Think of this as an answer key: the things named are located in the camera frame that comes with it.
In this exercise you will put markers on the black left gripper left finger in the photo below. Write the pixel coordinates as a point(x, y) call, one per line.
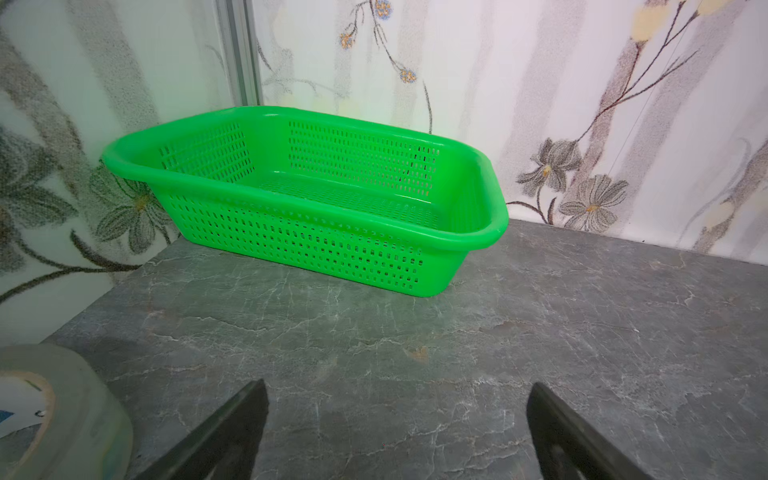
point(224, 446)

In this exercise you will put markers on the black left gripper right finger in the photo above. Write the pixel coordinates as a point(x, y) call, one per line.
point(568, 447)

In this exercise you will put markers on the clear tape roll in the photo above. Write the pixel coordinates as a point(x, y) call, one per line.
point(59, 420)

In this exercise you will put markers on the green plastic basket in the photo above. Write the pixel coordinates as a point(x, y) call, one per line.
point(384, 206)

